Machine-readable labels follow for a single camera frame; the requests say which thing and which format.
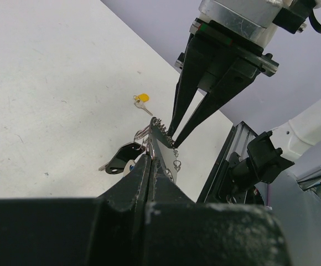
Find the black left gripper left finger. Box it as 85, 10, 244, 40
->
0, 155, 151, 265

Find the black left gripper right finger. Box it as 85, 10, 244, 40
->
143, 157, 292, 265

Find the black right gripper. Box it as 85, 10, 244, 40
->
168, 18, 279, 147

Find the key with yellow tag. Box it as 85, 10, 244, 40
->
133, 93, 153, 116

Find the keyring bunch with coloured tags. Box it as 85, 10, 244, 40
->
99, 117, 182, 183

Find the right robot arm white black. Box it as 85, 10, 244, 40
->
168, 1, 321, 195

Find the aluminium frame rail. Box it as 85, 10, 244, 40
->
197, 121, 257, 203

